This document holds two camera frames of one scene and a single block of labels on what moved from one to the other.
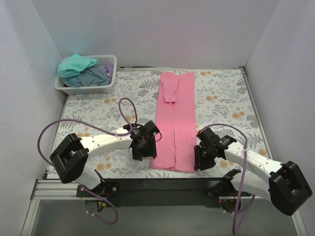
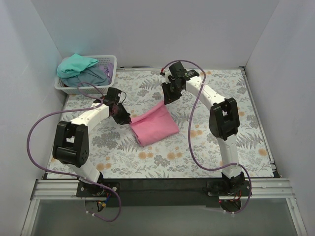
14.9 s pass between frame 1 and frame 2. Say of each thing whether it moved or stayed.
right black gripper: moved
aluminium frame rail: stayed
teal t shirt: stayed
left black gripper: moved
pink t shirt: moved
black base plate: stayed
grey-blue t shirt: stayed
